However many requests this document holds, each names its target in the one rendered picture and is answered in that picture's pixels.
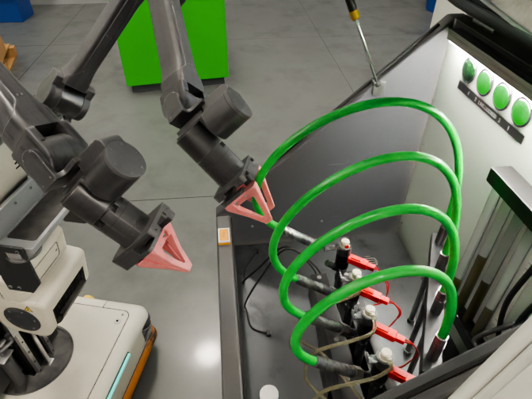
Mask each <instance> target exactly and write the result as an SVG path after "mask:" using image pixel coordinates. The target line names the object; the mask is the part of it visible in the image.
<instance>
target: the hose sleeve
mask: <svg viewBox="0 0 532 399"><path fill-rule="evenodd" d="M282 235H283V236H286V237H288V238H291V239H293V240H295V241H298V242H300V243H302V244H304V245H307V246H309V245H311V244H312V243H313V242H314V241H316V239H314V238H312V237H309V236H308V235H305V234H303V233H300V232H298V231H297V230H294V229H292V228H290V227H289V226H287V227H286V228H285V230H284V231H283V233H282Z"/></svg>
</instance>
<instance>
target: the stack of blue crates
mask: <svg viewBox="0 0 532 399"><path fill-rule="evenodd" d="M33 14H34V12H33V10H32V6H31V2H30V0H0V23H6V22H24V21H26V20H27V19H28V18H30V17H31V16H32V15H33Z"/></svg>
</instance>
